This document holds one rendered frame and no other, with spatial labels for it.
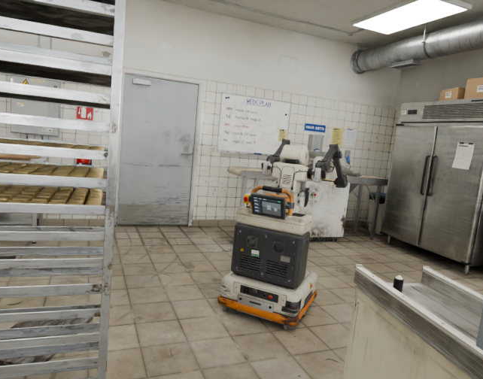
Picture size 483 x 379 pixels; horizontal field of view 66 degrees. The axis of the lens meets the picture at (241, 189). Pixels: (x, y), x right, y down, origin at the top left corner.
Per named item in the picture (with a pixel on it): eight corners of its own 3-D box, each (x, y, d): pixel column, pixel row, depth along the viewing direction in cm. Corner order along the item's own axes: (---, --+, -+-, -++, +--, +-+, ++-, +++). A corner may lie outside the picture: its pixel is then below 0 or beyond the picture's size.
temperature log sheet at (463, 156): (470, 169, 425) (475, 143, 421) (468, 169, 424) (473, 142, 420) (453, 168, 445) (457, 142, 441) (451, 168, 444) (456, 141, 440)
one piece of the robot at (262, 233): (293, 307, 267) (308, 192, 257) (226, 288, 289) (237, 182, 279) (306, 292, 298) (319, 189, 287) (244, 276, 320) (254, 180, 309)
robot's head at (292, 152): (303, 158, 296) (308, 145, 304) (278, 156, 305) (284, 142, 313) (305, 170, 307) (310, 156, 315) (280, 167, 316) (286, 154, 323)
